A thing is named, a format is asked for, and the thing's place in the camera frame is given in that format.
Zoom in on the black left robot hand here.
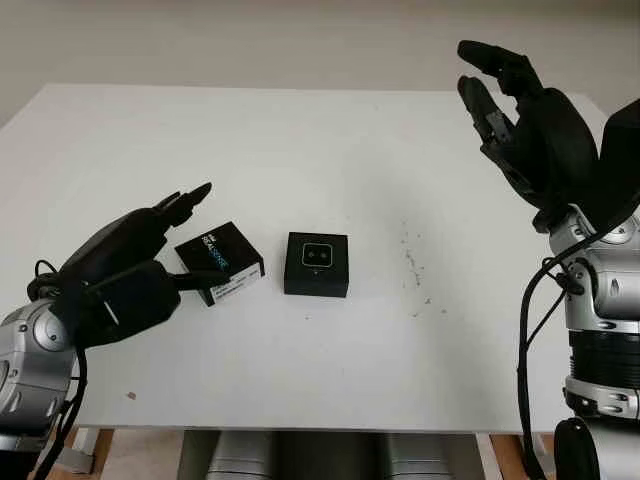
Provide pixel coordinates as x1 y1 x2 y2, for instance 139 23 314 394
59 182 226 292

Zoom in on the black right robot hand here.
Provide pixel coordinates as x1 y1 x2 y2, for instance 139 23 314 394
457 39 601 234

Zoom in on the black RealSense box lid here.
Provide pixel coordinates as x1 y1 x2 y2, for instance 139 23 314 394
174 221 266 308

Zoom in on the small silver square camera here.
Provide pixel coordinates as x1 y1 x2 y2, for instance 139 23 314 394
299 242 335 270

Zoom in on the black box base with insert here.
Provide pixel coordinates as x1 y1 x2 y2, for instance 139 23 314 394
283 231 350 299

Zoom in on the white table leg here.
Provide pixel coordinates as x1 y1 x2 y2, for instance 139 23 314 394
69 428 101 474

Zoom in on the grey and black robot torso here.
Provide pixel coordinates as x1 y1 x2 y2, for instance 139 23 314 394
182 429 484 480

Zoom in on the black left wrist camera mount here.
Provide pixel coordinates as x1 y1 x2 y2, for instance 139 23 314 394
62 259 182 351

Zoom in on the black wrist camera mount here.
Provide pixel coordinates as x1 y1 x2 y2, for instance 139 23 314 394
587 97 640 241
62 259 182 351

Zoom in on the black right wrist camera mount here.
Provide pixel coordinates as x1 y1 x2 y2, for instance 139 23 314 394
587 97 640 241

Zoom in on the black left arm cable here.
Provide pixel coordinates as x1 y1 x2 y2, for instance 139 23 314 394
27 259 89 480

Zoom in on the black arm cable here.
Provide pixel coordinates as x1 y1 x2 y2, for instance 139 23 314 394
514 229 601 480
27 259 89 480

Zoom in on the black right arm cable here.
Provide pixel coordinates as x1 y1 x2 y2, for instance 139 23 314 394
514 229 601 480

